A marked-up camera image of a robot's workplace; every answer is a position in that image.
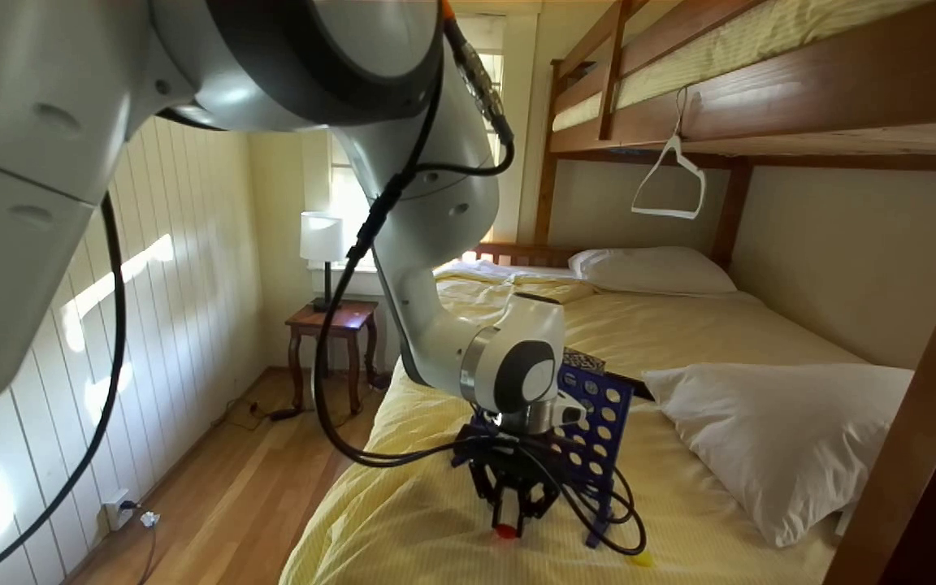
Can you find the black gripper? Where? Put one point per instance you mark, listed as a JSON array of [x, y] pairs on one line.
[[507, 461]]

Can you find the orange game chip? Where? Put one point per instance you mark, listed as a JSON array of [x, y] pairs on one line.
[[507, 530]]

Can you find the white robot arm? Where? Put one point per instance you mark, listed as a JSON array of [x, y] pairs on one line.
[[82, 75]]

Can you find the blue connect four gameboard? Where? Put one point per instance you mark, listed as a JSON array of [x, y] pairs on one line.
[[594, 444]]

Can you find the yellow game chip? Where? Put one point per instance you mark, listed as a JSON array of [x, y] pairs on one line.
[[641, 560]]

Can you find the white pillow near gameboard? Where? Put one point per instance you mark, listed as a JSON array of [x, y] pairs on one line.
[[791, 444]]

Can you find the yellow striped bed sheet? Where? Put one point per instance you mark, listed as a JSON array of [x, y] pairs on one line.
[[425, 524]]

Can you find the small wooden nightstand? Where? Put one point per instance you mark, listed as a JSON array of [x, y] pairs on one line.
[[352, 326]]

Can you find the white table lamp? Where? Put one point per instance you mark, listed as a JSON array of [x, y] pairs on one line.
[[321, 241]]

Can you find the white plastic clothes hanger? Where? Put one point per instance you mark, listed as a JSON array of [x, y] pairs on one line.
[[674, 183]]

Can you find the upper bunk mattress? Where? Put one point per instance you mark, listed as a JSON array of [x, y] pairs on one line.
[[759, 34]]

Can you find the white pillow near wall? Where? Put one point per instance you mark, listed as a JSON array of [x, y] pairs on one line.
[[654, 270]]

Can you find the wooden bunk bed frame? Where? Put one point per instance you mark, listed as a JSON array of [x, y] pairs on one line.
[[863, 98]]

